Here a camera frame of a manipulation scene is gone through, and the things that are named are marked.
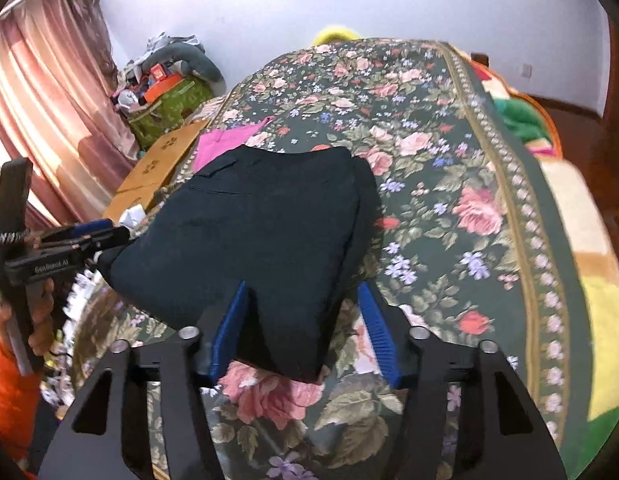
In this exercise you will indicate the yellow pillow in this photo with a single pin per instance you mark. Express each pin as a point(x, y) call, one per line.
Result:
point(337, 36)

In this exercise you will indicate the pink brown curtain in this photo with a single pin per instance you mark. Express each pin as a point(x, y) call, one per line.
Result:
point(44, 85)

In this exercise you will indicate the pile of clothes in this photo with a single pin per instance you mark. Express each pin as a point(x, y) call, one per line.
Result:
point(139, 75)

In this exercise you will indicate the wooden bed post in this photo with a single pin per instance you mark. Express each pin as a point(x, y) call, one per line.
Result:
point(480, 59)

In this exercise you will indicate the wooden folding lap desk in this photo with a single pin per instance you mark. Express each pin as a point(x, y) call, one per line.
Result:
point(159, 160)

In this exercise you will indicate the striped cloth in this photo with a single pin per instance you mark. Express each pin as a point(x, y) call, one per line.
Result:
point(217, 107)

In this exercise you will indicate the green storage bag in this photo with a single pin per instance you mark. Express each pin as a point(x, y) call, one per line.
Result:
point(174, 105)

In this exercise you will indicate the grey long pillow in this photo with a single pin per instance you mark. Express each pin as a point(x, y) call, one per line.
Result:
point(199, 60)

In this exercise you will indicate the colourful fleece blanket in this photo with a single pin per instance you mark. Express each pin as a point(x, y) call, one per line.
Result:
point(604, 320)

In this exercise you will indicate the person's left hand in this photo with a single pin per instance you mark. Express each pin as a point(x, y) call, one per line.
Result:
point(41, 320)

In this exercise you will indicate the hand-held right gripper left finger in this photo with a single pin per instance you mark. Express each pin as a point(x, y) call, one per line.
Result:
point(229, 330)

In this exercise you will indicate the black pants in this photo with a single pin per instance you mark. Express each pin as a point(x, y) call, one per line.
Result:
point(269, 230)

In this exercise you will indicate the person's left forearm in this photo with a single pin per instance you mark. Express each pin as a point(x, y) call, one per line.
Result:
point(11, 390)

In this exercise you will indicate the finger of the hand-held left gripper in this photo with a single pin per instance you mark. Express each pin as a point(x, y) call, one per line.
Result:
point(106, 241)
point(91, 226)

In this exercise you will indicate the pink cloth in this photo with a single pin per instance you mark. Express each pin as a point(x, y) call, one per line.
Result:
point(219, 142)

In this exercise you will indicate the orange box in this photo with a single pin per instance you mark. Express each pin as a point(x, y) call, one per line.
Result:
point(162, 87)

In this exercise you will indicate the floral bedspread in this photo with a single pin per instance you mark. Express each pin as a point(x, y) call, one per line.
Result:
point(439, 185)

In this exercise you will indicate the white wall outlet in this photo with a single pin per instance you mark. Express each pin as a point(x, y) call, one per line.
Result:
point(527, 70)

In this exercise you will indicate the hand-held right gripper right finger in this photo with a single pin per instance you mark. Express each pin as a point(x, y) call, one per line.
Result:
point(377, 330)

